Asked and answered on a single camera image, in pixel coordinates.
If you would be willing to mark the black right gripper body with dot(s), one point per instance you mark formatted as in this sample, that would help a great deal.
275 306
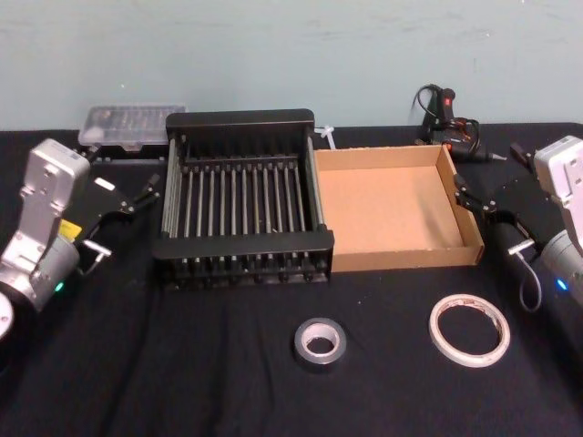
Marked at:
519 200

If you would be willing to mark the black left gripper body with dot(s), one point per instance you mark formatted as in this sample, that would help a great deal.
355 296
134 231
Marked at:
102 202

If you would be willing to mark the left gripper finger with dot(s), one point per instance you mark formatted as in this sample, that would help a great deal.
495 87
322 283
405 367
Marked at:
145 200
154 181

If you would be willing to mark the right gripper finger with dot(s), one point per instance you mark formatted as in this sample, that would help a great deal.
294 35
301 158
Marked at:
460 183
478 207

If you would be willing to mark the white tape roll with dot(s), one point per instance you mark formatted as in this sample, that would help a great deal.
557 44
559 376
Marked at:
501 334

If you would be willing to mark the silver tape roll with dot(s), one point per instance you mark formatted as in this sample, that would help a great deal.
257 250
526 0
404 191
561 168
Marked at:
303 350

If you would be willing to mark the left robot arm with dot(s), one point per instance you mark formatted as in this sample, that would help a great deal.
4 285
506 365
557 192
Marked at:
43 214

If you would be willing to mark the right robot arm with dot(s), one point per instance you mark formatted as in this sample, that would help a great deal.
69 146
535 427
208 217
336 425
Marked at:
562 191

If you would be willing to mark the clear plastic case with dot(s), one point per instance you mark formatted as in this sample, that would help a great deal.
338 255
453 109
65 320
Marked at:
132 120

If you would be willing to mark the shallow brown cardboard tray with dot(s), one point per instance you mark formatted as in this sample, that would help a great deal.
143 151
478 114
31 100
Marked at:
387 214

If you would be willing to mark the black rack with steel bars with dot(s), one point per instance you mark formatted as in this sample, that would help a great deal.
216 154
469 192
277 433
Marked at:
241 200

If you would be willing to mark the small white plastic piece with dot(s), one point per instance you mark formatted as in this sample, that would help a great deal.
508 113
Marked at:
327 135

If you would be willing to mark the black table cloth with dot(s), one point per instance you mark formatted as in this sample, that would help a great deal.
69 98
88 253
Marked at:
228 387

